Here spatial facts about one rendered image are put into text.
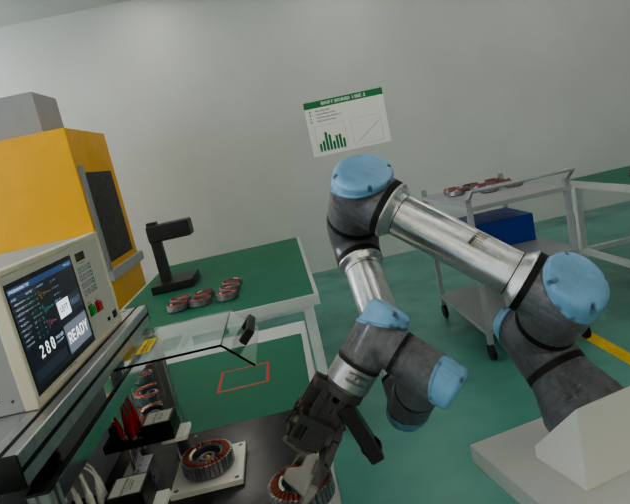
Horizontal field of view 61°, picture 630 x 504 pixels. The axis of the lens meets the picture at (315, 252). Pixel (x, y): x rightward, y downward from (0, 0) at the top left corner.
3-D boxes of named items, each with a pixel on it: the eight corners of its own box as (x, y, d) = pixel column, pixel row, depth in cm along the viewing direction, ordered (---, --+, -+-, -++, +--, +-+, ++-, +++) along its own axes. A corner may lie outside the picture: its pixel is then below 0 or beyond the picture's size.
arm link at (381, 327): (411, 323, 82) (364, 294, 85) (376, 383, 84) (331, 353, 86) (419, 320, 90) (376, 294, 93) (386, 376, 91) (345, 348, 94)
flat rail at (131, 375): (157, 347, 130) (153, 335, 129) (56, 513, 69) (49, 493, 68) (152, 348, 130) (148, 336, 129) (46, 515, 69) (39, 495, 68)
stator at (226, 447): (238, 447, 121) (235, 432, 121) (231, 477, 110) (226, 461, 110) (190, 456, 122) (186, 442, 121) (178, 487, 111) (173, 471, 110)
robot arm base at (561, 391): (593, 420, 105) (561, 375, 110) (643, 383, 94) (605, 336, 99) (535, 443, 99) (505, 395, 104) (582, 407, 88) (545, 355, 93)
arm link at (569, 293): (587, 317, 102) (345, 190, 119) (628, 270, 90) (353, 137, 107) (567, 364, 96) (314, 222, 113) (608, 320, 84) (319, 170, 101)
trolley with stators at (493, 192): (518, 297, 404) (498, 164, 385) (599, 342, 305) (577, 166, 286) (441, 315, 401) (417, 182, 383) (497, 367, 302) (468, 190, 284)
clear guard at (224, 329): (259, 328, 130) (253, 304, 129) (256, 365, 106) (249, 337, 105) (124, 359, 128) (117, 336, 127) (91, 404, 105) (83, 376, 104)
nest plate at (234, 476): (247, 445, 124) (245, 440, 124) (243, 483, 109) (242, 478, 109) (182, 460, 123) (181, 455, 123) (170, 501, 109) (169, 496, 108)
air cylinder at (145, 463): (160, 474, 119) (153, 452, 118) (153, 495, 112) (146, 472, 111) (137, 480, 119) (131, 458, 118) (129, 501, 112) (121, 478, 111)
